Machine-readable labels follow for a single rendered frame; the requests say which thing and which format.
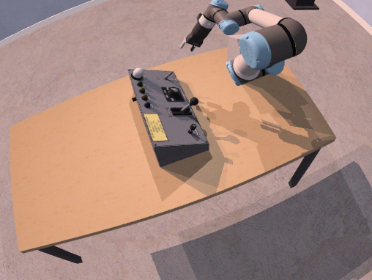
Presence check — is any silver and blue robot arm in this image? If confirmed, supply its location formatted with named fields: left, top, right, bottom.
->
left=203, top=0, right=307, bottom=86

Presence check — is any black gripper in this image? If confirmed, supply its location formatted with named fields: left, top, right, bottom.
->
left=180, top=13, right=216, bottom=52

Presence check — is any grey control panel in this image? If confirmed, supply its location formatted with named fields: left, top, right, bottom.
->
left=127, top=68, right=209, bottom=167

